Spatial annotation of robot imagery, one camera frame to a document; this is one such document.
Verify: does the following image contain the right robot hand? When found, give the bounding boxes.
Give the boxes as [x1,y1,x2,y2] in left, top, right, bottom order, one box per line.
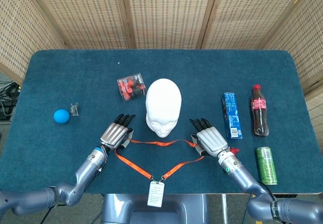
[189,118,231,158]

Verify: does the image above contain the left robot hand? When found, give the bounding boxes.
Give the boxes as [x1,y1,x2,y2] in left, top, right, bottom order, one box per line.
[100,114,136,151]

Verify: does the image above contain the orange lanyard strap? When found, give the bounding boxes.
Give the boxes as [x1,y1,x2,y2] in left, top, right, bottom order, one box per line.
[115,138,205,182]

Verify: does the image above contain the white badge card holder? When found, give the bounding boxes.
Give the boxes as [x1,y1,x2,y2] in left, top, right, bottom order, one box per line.
[147,180,164,207]

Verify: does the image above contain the white foam mannequin head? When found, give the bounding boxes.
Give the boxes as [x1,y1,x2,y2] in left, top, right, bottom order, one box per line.
[145,78,183,138]

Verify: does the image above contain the blue Oreo cookie box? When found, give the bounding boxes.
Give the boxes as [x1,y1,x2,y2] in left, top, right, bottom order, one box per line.
[221,92,244,140]

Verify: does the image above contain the clear box red black parts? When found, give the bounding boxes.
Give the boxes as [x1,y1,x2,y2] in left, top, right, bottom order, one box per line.
[117,73,148,103]

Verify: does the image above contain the Coca-Cola bottle red label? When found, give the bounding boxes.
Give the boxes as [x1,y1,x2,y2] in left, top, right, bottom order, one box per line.
[250,84,270,137]

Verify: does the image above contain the blue ball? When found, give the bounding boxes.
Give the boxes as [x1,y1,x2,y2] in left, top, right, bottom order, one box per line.
[53,109,70,124]

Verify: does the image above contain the green drink can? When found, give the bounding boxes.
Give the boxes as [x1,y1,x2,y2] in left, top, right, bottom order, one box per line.
[256,146,278,186]

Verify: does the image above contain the white table leg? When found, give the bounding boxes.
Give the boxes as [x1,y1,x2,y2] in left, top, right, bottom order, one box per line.
[221,194,227,224]

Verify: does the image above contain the blue table cloth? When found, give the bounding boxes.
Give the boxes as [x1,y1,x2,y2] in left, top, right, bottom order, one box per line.
[0,49,323,195]

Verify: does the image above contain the grey robot torso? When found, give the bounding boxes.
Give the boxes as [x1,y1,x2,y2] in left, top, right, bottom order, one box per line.
[100,193,211,224]

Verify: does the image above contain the black cable tangle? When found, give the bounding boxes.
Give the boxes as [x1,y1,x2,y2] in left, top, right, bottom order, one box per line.
[0,81,22,120]

